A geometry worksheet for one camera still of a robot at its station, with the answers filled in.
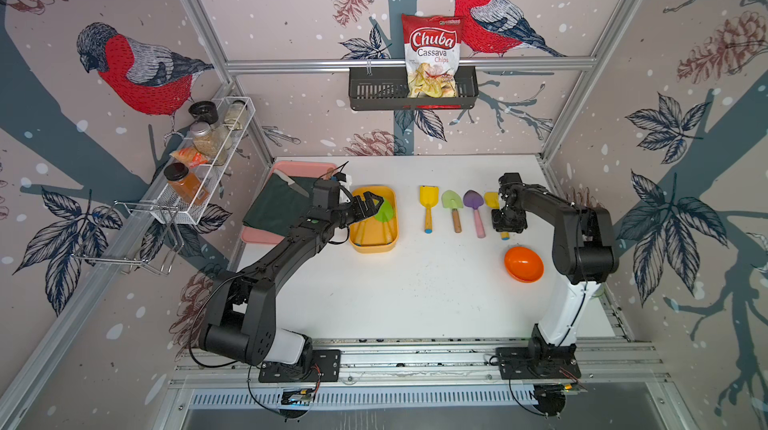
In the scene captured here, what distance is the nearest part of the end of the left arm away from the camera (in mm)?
761

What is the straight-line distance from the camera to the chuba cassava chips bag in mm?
831

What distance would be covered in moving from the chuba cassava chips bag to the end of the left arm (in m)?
0.36
